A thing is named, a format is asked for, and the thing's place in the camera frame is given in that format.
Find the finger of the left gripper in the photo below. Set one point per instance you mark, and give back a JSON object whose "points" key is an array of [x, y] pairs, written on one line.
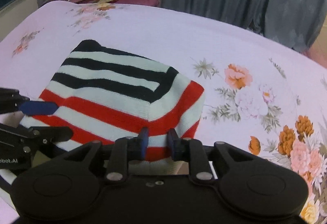
{"points": [[35, 108]]}

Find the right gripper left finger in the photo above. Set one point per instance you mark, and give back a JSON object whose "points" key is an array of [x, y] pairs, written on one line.
{"points": [[125, 150]]}

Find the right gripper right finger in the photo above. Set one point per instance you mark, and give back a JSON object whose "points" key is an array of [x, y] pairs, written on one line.
{"points": [[193, 152]]}

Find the striped knit sweater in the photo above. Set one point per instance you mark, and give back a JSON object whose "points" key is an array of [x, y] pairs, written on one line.
{"points": [[105, 94]]}

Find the floral pink bed sheet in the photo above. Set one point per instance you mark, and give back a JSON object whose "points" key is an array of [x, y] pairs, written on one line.
{"points": [[260, 96]]}

